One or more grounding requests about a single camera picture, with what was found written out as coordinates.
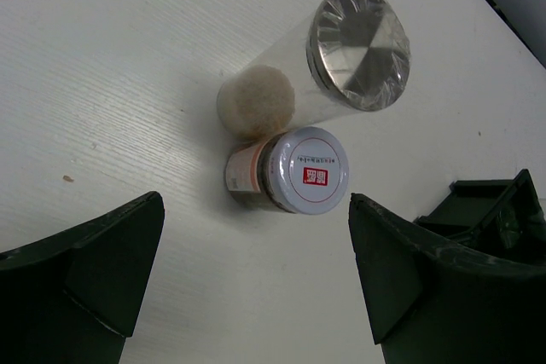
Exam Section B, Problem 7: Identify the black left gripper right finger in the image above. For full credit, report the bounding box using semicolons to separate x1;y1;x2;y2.
349;194;545;363

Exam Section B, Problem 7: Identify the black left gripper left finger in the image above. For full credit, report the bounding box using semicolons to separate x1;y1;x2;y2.
1;192;165;363

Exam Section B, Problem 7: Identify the dark jar with white lid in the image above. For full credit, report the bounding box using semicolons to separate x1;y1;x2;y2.
224;126;349;216

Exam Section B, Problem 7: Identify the clear jar with silver lid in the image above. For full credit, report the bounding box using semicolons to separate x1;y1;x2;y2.
217;0;411;141

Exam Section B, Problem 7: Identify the black compartment tray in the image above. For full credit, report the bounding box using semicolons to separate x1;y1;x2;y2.
415;169;545;266

